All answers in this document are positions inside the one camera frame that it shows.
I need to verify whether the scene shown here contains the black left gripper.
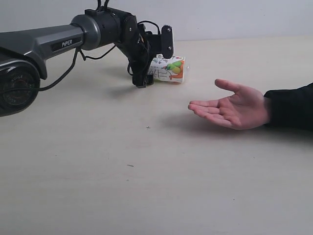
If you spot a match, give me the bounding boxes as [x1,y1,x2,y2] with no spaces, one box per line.
[114,13,161,88]

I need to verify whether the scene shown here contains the clear fruit-label bottle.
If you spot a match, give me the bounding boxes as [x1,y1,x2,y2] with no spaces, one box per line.
[148,54,189,84]

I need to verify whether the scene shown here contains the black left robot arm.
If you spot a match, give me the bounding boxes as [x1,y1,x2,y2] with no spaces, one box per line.
[0,4,161,117]

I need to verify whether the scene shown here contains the black sleeved forearm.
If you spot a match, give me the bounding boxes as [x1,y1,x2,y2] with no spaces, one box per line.
[264,83,313,131]

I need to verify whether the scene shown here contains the person's open hand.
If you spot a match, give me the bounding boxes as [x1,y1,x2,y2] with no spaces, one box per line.
[188,79,270,130]

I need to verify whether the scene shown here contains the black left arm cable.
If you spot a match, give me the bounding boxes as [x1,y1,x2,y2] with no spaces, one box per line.
[4,0,162,95]

